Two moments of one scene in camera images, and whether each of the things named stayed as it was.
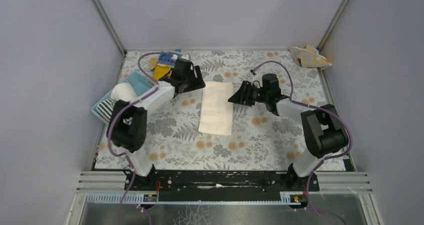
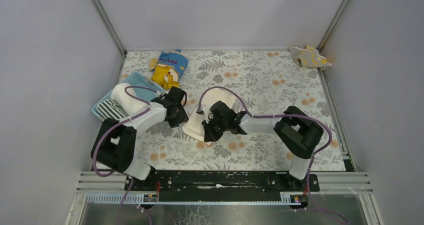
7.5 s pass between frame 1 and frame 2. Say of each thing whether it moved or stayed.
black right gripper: moved
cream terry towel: moved
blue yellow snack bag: stayed
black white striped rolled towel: stayed
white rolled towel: stayed
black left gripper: moved
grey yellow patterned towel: stayed
